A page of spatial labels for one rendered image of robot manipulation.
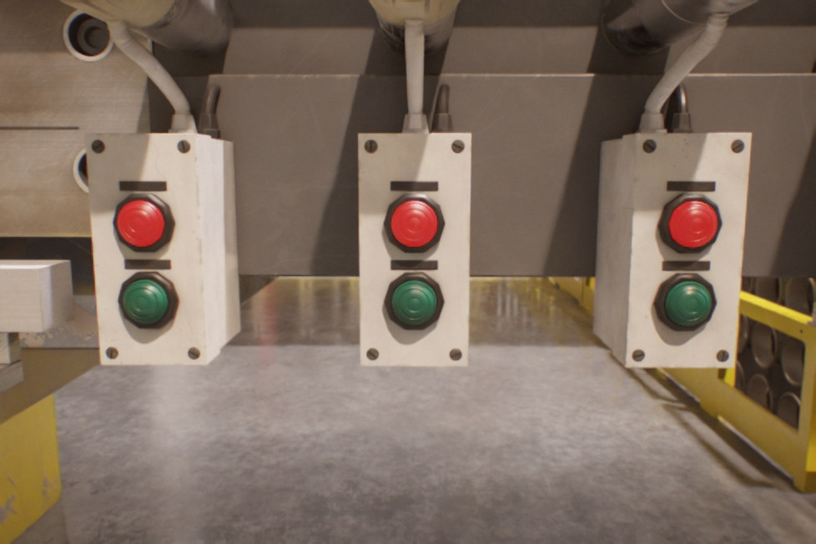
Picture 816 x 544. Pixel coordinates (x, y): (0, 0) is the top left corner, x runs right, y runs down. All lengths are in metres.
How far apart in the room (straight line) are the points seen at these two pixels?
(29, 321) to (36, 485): 1.18
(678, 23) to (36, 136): 0.49
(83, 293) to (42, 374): 0.38
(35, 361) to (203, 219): 0.60
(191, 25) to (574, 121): 0.28
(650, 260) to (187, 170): 0.30
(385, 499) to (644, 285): 1.24
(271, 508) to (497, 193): 1.21
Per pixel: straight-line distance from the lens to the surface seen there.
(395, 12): 0.40
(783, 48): 0.62
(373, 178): 0.43
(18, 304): 0.55
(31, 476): 1.69
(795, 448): 1.90
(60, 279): 0.57
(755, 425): 2.06
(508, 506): 1.61
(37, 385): 1.03
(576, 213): 0.53
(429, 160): 0.43
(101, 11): 0.42
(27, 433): 1.66
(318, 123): 0.52
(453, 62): 0.55
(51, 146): 0.63
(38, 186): 0.63
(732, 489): 1.84
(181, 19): 0.49
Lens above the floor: 0.74
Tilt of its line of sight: 9 degrees down
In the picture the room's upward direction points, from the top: straight up
